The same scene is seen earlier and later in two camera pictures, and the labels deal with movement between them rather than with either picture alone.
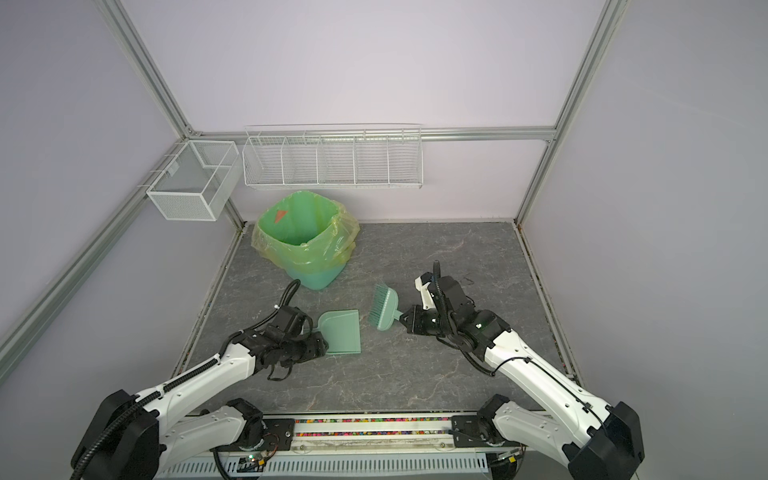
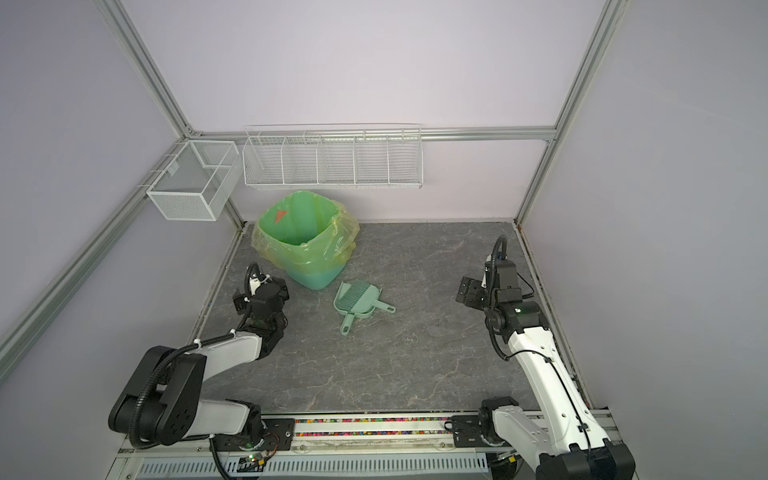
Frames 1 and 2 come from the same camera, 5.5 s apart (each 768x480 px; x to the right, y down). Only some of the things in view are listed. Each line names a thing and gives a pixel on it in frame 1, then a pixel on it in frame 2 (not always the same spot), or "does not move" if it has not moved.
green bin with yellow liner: [306, 230] does not move
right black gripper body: [429, 323] -> [478, 297]
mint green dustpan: [341, 330] -> [349, 316]
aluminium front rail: [377, 433] does not move
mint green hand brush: [384, 307] -> [362, 297]
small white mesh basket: [199, 181] does not move
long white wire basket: [334, 156] does not move
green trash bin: [307, 234] does not move
